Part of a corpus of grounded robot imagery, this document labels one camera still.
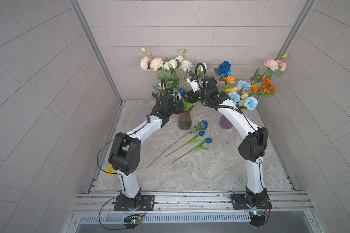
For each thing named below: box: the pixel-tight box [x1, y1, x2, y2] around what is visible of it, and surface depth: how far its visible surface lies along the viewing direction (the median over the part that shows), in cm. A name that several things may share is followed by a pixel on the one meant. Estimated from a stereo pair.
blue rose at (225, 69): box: [217, 60, 232, 78], surface depth 70 cm
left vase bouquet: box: [140, 47, 201, 131], surface depth 82 cm
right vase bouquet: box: [213, 52, 289, 111], surface depth 77 cm
